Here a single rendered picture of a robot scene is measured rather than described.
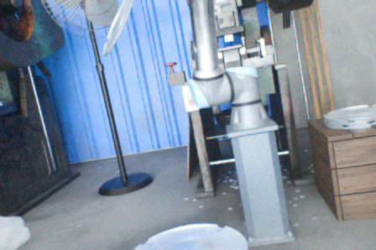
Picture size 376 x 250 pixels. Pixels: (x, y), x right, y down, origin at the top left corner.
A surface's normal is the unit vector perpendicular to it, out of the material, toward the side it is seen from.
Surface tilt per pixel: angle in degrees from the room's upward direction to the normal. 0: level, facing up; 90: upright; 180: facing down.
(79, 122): 90
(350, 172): 90
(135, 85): 90
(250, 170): 90
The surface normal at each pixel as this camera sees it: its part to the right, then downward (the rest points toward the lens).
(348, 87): -0.14, 0.18
